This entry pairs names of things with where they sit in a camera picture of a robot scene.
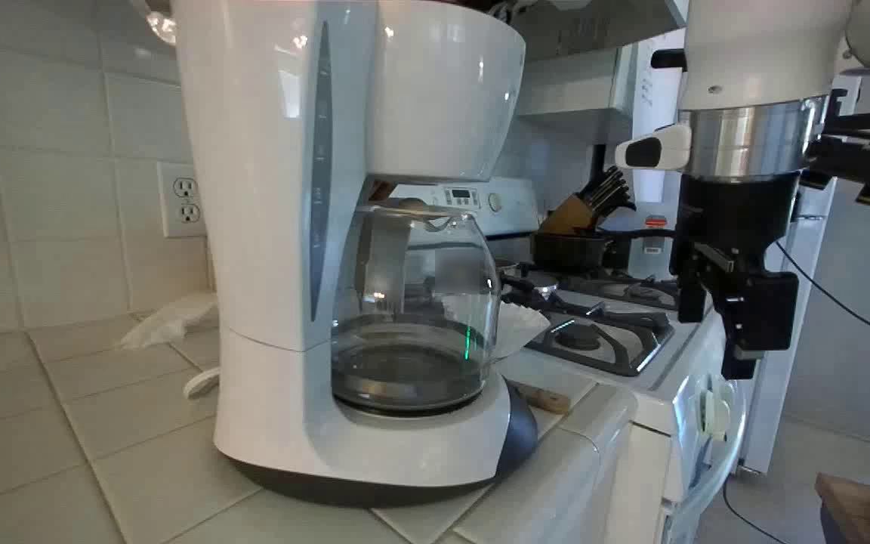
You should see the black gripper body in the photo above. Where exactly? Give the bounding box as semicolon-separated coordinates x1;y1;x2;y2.
670;176;796;380

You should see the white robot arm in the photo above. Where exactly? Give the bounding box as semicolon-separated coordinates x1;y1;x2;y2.
616;0;870;376

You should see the glass coffee carafe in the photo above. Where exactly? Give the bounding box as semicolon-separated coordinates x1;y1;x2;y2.
332;200;498;414

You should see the white drip coffee maker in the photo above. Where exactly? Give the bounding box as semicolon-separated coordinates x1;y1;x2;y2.
172;0;539;504

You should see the white gas stove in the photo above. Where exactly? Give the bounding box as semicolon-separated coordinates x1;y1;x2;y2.
393;176;748;544

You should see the wooden knife block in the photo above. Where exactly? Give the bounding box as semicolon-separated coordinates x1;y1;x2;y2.
541;165;630;231

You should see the black frying pan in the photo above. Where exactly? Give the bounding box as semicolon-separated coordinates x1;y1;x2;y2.
513;227;681;274

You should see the white range hood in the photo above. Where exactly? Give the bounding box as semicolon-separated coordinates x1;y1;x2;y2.
509;0;690;113

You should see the white wall outlet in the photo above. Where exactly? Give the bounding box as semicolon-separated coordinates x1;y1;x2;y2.
156;164;205;238

